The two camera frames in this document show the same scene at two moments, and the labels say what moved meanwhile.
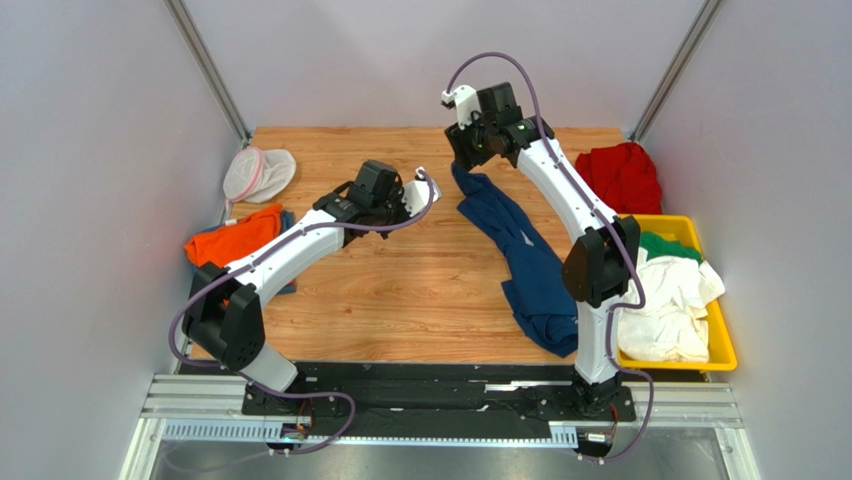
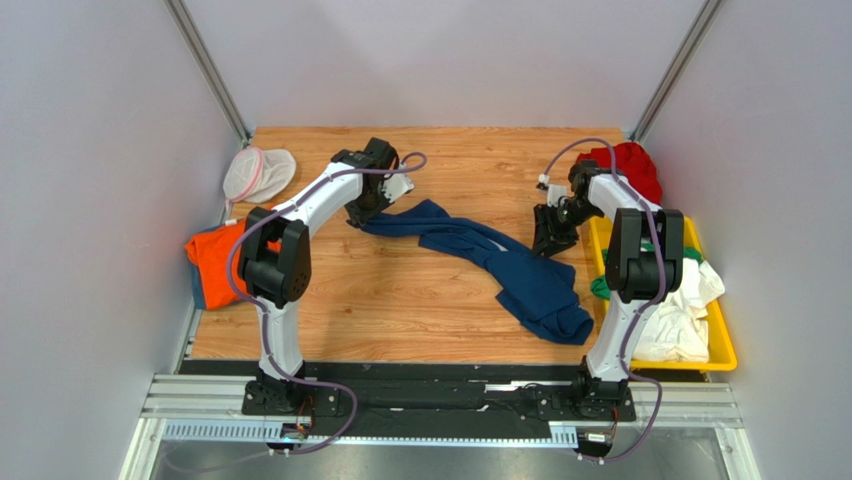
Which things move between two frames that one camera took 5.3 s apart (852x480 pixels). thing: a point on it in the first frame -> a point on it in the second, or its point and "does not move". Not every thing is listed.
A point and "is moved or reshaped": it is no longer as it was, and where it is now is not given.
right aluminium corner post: [703, 24] does not move
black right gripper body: [460, 143] -> [555, 222]
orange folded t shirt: [229, 244] does not move
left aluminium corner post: [196, 47] does not move
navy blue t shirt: [542, 296] is moved or reshaped
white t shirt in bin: [672, 326] does not move
